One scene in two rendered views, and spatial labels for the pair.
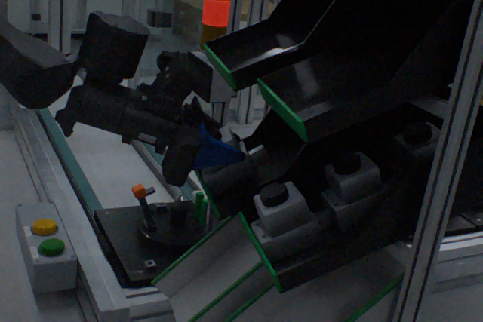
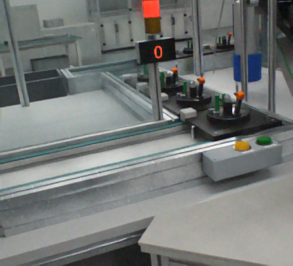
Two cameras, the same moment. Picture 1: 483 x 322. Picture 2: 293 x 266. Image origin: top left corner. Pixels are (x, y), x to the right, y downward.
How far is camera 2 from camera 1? 166 cm
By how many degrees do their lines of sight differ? 74
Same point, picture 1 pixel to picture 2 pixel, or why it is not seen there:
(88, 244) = (250, 136)
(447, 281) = not seen: hidden behind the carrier
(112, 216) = (218, 131)
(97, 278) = (282, 129)
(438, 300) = not seen: hidden behind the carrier
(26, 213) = (224, 155)
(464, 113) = not seen: outside the picture
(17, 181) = (100, 217)
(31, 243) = (261, 148)
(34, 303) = (270, 178)
